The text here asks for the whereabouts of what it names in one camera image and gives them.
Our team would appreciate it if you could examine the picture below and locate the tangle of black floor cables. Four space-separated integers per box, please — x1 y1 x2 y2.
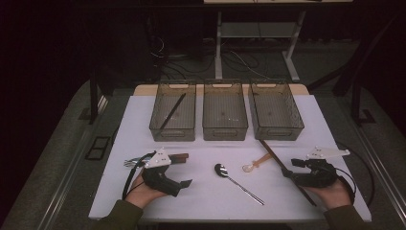
148 34 282 81

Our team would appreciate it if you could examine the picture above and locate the person's right hand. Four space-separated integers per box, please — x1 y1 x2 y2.
303 180 352 210

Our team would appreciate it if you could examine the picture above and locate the aluminium rail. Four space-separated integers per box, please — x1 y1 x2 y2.
36 94 109 230
349 121 406 224

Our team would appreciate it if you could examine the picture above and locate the person's left hand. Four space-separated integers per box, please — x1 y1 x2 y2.
124 173 167 209

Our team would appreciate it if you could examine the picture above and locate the white table mat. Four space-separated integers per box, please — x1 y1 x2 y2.
88 94 372 223

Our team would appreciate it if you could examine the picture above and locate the white metal desk frame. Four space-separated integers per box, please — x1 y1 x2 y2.
204 0 353 83

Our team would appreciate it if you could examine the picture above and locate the black metal stand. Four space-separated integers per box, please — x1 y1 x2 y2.
307 12 403 127
78 57 135 126

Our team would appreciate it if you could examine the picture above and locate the right hand-held gripper cable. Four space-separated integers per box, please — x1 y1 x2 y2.
334 166 357 205

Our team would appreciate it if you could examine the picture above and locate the thin black cable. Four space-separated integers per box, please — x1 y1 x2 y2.
336 141 376 207

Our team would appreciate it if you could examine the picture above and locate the left hand-held gripper cable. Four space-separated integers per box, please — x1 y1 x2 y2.
122 152 157 201

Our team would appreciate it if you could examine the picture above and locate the hand-held gripper cable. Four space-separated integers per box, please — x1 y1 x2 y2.
122 152 157 201
334 166 357 205

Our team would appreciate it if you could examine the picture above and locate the brown wooden chopstick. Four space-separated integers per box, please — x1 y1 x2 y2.
258 139 318 207

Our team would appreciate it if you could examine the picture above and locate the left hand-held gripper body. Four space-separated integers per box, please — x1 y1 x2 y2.
141 147 182 198

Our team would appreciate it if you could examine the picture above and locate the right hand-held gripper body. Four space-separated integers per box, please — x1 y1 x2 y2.
290 146 351 190

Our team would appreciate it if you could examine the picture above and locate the smoky clear plastic bin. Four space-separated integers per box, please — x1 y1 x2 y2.
148 80 197 143
248 79 305 142
202 79 249 142

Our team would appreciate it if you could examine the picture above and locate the dark box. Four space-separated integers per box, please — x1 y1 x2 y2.
166 13 205 61

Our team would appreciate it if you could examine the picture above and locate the white floor cable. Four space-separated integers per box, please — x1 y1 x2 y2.
229 50 273 80

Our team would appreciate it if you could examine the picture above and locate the metal spoon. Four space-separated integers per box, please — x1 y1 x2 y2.
214 163 266 206

